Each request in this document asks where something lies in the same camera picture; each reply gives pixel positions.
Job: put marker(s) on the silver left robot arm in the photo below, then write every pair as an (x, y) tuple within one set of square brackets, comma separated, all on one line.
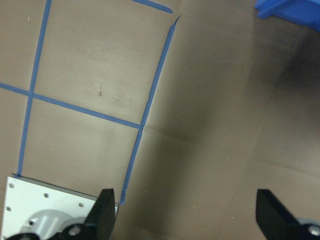
[(47, 222)]

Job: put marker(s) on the blue bin with black cylinders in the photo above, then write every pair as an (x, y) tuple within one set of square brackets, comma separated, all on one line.
[(300, 15)]

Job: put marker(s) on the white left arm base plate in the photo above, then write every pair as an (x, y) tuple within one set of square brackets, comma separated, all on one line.
[(45, 192)]

